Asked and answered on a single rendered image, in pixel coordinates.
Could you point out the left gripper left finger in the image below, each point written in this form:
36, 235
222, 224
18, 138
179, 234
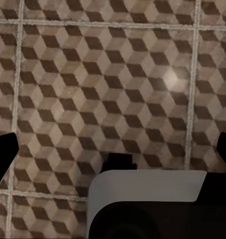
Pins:
8, 150

